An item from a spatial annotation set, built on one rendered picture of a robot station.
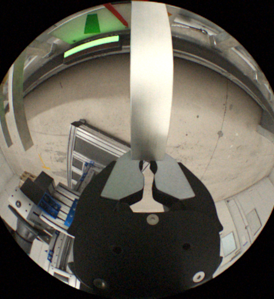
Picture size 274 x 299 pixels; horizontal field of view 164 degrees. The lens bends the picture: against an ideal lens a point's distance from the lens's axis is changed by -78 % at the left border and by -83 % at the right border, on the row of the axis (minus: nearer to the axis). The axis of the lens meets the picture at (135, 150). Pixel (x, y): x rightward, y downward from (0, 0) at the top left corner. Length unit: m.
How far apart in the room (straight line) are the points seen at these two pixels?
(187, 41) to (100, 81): 0.86
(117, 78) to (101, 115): 0.41
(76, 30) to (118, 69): 0.76
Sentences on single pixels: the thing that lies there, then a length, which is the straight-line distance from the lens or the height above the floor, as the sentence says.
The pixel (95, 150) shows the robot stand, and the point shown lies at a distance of 0.95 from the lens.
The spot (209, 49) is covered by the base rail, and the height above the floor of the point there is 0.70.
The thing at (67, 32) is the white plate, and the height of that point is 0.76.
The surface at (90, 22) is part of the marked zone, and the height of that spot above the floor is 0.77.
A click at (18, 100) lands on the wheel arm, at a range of 0.25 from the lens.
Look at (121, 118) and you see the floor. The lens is 0.97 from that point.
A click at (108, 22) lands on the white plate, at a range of 0.28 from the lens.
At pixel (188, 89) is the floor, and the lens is 1.05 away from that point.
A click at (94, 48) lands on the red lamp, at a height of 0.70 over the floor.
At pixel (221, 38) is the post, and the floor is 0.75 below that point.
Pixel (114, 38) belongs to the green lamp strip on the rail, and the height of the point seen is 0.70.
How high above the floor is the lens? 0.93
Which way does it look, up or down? 58 degrees down
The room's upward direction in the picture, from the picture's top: 174 degrees counter-clockwise
